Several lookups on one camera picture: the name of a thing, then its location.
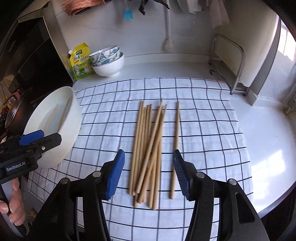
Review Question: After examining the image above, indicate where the person's left hand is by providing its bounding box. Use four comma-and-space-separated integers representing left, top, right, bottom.
1, 178, 26, 226

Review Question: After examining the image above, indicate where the dark pot with glass lid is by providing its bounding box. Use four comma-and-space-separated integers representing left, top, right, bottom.
2, 93, 26, 137

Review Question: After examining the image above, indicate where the cream round tray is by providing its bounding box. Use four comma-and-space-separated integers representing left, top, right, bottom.
23, 86, 82, 169

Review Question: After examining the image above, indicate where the white checkered cloth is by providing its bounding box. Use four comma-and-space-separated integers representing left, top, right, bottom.
28, 78, 253, 240

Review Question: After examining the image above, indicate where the white bottom bowl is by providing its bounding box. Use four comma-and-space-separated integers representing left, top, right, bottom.
92, 52, 125, 78

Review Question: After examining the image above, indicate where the yellow seasoning pouch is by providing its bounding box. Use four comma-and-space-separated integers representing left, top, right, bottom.
69, 43, 95, 80

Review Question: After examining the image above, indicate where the blue patterned top bowl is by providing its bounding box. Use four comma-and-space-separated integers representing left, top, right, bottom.
89, 46, 119, 64

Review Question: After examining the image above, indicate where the metal rack with board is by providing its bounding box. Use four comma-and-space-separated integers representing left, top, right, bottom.
209, 33, 248, 95

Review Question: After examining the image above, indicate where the orange hanging towel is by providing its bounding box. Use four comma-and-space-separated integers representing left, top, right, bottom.
61, 0, 105, 16

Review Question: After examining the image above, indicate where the blue silicone brush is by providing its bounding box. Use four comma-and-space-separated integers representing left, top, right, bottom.
123, 6, 133, 21

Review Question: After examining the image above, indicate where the white hanging cloth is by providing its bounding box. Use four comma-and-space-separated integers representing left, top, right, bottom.
206, 0, 229, 28

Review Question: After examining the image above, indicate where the dark hanging rag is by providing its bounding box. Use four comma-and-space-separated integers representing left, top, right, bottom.
138, 0, 172, 16

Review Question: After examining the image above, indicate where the white wall pipe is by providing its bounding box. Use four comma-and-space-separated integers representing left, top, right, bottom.
163, 8, 173, 52

